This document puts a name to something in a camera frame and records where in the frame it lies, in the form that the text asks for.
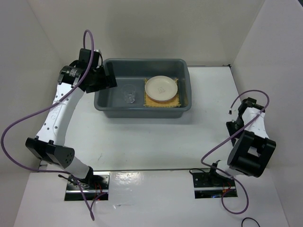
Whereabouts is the black cable loop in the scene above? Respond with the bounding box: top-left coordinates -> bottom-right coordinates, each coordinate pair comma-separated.
241,217 -> 261,227

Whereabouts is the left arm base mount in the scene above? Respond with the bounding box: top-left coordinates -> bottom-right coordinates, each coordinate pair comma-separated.
63,171 -> 110,201

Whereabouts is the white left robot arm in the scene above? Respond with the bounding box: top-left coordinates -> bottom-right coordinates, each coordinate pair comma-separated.
26,48 -> 117,189

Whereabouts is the clear plastic cup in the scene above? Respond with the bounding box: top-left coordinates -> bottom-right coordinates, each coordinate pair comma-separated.
121,84 -> 136,104

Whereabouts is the woven bamboo mat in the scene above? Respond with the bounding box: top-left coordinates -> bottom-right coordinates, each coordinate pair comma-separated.
144,79 -> 181,108

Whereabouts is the pink plate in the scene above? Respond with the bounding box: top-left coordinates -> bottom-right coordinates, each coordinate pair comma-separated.
147,96 -> 176,103

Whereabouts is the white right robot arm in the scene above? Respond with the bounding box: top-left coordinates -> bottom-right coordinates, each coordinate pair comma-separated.
207,97 -> 276,186

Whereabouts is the grey plastic bin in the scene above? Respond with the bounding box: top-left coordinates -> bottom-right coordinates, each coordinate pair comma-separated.
94,58 -> 192,118

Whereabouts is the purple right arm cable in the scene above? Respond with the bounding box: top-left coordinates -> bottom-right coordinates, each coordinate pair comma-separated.
200,89 -> 271,215

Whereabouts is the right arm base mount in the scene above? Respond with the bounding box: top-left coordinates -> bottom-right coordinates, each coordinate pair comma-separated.
189,168 -> 238,199

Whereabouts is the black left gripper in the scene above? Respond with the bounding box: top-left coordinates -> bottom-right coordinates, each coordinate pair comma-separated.
86,62 -> 117,93

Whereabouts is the cream plate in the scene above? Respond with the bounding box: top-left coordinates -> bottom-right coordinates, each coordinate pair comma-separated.
145,76 -> 178,100

